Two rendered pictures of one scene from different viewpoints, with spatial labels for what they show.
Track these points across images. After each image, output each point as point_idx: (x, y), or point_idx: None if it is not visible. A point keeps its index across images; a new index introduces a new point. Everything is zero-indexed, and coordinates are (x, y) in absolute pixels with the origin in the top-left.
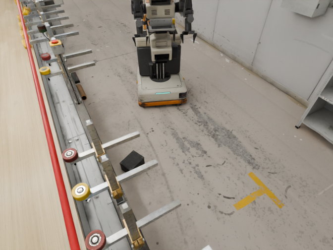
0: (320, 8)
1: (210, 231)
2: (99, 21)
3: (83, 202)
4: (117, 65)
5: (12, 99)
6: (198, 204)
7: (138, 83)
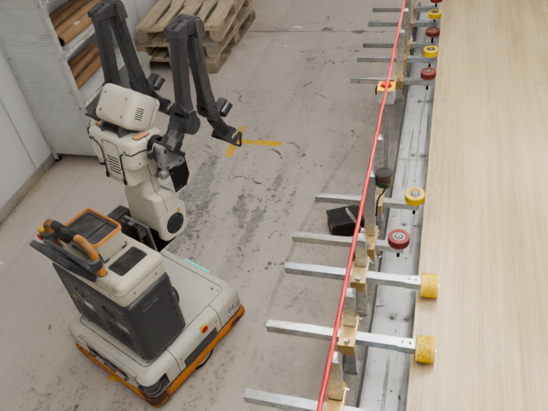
0: None
1: (324, 142)
2: None
3: (433, 102)
4: None
5: (481, 152)
6: (311, 161)
7: (209, 312)
